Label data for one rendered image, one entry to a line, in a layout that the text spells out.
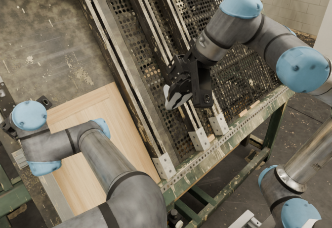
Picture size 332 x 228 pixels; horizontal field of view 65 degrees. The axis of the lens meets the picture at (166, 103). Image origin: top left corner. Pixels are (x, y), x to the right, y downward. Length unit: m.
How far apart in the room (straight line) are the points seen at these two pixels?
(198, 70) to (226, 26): 0.12
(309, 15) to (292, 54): 5.89
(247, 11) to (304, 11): 5.88
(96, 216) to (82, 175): 0.83
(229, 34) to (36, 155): 0.54
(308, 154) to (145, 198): 0.64
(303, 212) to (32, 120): 0.82
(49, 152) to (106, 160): 0.22
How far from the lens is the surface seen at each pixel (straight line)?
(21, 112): 0.72
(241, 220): 1.22
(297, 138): 3.29
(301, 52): 0.51
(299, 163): 0.97
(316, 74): 0.52
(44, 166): 0.74
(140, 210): 0.41
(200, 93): 0.61
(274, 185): 1.02
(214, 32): 0.59
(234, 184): 2.38
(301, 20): 6.48
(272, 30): 0.60
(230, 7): 0.57
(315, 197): 2.79
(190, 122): 1.48
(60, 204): 1.21
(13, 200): 1.25
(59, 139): 0.74
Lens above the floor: 2.01
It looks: 35 degrees down
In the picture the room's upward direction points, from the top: straight up
